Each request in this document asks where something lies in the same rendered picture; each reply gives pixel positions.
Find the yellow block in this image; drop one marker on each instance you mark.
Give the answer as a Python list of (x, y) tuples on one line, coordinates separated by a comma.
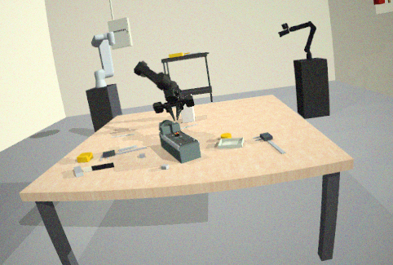
[(84, 157)]

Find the yellow cylinder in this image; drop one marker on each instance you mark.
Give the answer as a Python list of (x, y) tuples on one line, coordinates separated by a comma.
[(226, 136)]

